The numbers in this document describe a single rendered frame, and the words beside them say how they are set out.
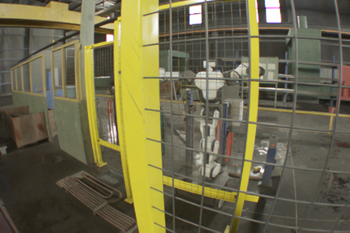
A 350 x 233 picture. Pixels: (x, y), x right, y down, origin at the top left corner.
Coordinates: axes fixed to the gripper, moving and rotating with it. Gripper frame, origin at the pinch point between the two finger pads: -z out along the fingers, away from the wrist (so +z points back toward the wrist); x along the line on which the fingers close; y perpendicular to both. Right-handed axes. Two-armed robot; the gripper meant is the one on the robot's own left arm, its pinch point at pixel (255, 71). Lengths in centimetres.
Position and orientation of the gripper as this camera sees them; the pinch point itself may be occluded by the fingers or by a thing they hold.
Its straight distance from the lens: 115.1
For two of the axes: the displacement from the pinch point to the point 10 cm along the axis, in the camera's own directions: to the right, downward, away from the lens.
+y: -0.1, -9.9, -1.7
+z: 4.9, -1.5, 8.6
